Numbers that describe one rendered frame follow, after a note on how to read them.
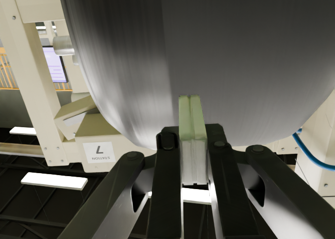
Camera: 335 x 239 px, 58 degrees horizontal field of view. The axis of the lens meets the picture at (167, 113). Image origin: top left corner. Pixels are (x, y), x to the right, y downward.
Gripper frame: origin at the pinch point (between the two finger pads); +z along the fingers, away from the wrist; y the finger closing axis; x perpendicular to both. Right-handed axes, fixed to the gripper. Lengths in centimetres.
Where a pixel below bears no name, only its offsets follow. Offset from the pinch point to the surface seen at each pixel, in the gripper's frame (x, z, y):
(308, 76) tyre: -0.2, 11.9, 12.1
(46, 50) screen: -59, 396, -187
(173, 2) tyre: 7.7, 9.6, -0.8
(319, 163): -26, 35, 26
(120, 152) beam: -38, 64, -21
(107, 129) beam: -30, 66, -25
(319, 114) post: -17, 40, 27
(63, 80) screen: -103, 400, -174
